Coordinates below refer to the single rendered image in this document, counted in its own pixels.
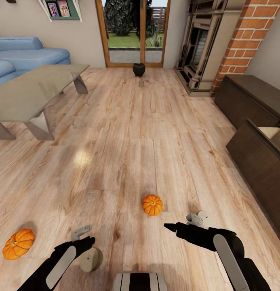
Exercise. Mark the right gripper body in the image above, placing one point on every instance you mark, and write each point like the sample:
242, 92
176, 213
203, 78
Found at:
188, 233

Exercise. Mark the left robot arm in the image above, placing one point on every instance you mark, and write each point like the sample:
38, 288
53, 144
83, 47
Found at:
48, 275

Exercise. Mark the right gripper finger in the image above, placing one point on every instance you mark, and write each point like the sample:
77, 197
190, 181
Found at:
172, 227

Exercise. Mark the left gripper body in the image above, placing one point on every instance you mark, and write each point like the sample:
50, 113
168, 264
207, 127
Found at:
84, 244

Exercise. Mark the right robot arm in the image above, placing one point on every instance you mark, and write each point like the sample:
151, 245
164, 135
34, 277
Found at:
242, 272

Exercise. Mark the pumpkin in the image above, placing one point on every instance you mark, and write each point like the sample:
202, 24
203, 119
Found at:
19, 244
152, 205

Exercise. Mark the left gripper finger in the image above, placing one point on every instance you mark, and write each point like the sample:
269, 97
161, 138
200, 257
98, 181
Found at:
92, 240

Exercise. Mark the cauldron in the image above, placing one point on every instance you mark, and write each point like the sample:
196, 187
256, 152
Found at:
138, 69

